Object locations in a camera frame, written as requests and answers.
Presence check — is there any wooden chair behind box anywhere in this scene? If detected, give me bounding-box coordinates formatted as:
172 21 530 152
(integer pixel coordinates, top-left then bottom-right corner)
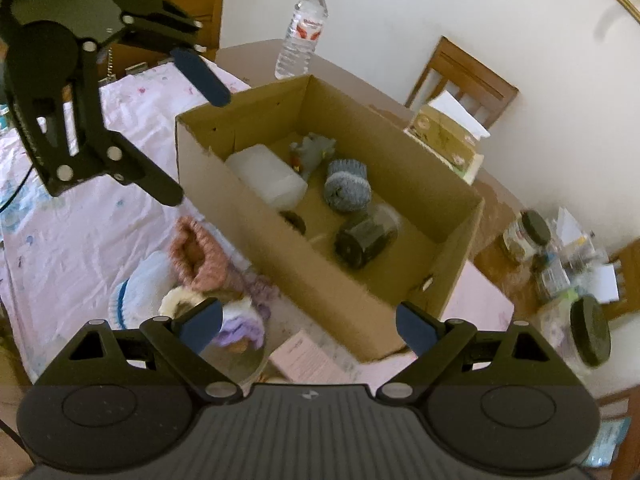
405 36 518 129

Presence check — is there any pen holder with pens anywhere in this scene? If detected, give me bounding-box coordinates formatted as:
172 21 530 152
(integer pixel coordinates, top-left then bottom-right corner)
535 244 608 301

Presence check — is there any wooden chair far left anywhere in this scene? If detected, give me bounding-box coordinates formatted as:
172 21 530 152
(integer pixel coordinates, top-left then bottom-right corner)
96 0 225 86

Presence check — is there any tissue box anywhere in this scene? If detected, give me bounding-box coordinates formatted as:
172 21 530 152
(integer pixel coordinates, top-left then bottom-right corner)
405 90 490 184

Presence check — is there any pink paper box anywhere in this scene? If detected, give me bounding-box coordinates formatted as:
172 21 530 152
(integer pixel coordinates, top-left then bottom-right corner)
269 330 349 385

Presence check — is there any small jar black lid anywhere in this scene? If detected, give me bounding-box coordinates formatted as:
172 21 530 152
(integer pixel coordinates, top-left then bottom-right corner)
502 209 551 263

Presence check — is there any translucent white plastic container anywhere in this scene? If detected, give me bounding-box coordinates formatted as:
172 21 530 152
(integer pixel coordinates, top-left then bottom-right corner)
226 144 308 210

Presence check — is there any black cable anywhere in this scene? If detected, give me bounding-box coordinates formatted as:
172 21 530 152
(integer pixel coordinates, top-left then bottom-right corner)
0 161 36 214

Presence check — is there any large clear jar black lid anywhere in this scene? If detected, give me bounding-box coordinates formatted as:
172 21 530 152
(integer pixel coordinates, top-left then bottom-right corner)
532 289 611 379

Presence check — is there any wooden chair right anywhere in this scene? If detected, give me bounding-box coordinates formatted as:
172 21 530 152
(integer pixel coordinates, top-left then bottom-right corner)
603 238 640 321

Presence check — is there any cream knitted ring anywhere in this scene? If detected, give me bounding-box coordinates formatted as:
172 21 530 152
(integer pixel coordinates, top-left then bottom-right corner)
158 286 206 321

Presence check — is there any white sock blue stripe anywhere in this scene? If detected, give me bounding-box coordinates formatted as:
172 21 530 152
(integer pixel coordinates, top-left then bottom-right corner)
108 252 178 330

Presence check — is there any purple knitted flower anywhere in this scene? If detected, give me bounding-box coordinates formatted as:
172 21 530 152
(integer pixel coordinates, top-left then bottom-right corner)
213 297 271 352

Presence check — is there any blue grey knitted pouch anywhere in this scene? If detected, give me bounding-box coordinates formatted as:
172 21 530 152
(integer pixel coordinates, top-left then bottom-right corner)
323 159 372 214

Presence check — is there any grey round tub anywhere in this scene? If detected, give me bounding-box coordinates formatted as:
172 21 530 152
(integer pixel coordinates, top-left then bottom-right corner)
201 344 267 388

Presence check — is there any brown cardboard box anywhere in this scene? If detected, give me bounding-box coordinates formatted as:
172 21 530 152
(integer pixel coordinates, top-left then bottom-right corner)
176 76 484 362

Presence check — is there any clear plastic water bottle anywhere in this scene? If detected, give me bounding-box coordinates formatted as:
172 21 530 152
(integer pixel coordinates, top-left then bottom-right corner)
274 0 329 79

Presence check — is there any teal packaging bag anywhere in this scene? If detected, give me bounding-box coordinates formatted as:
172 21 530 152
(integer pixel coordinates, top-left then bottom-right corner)
582 417 631 468

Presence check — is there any pink knitted basket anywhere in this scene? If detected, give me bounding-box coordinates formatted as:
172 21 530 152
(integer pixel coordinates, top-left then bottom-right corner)
169 216 243 292

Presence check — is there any brown knitted ring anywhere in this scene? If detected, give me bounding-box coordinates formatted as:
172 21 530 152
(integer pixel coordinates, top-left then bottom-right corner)
278 210 307 236

